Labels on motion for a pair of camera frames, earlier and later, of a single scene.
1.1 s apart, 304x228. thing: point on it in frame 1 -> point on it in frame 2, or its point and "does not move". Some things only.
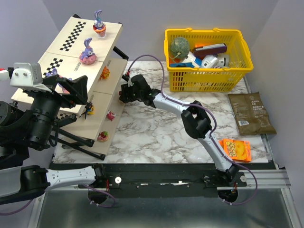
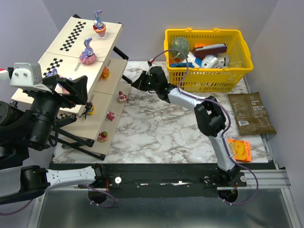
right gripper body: x=126 y=92 -> x=144 y=80
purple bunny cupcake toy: x=99 y=26 does not move
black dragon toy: x=90 y=110 does not move
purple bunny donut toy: x=88 y=56 does not move
